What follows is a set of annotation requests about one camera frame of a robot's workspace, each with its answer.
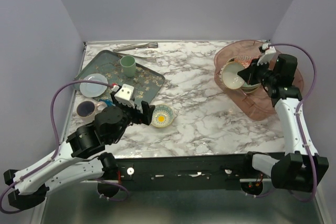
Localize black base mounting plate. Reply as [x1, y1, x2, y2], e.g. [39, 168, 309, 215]
[102, 154, 270, 195]

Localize metal serving tongs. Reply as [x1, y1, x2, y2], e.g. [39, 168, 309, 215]
[113, 42, 159, 52]

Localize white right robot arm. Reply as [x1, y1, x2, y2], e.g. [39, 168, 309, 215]
[238, 54, 329, 193]

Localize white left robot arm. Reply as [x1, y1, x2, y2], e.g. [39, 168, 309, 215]
[4, 101, 155, 212]

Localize light blue saucer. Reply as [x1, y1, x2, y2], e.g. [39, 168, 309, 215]
[79, 73, 108, 98]

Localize floral teal tray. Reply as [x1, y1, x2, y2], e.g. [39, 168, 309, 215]
[75, 50, 165, 108]

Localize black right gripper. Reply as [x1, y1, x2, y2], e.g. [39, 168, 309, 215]
[238, 58, 278, 87]

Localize blue plastic knife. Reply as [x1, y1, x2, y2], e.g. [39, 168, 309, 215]
[99, 99, 114, 106]

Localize aluminium frame rail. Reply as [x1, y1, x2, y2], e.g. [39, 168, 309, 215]
[41, 158, 320, 183]

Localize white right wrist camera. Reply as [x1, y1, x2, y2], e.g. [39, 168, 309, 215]
[257, 43, 277, 66]

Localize cream divided bowl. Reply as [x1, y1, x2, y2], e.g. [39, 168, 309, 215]
[242, 88, 258, 94]

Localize red patterned bowl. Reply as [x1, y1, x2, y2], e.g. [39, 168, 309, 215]
[234, 55, 254, 68]

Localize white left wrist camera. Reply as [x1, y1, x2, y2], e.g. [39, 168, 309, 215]
[111, 84, 135, 108]

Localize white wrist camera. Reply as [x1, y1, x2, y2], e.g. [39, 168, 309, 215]
[111, 84, 135, 108]
[257, 43, 277, 66]

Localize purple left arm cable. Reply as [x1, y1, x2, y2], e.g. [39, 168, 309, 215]
[0, 81, 129, 214]

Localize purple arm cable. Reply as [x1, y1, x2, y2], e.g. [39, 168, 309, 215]
[246, 43, 318, 202]
[0, 81, 129, 214]

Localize yellow blue patterned bowl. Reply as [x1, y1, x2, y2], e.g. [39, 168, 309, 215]
[151, 104, 174, 128]

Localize transparent pink plastic bin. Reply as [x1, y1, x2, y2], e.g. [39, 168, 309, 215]
[214, 40, 304, 121]

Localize green plastic cup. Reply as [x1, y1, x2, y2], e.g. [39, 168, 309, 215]
[120, 55, 137, 78]

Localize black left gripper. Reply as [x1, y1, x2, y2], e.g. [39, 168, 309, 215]
[109, 92, 155, 144]

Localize patterned ceramic bowl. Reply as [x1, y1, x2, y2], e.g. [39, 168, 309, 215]
[220, 61, 245, 90]

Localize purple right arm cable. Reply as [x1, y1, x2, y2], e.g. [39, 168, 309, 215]
[246, 43, 318, 202]

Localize green and cream plate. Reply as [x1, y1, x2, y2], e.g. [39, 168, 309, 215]
[240, 83, 260, 90]

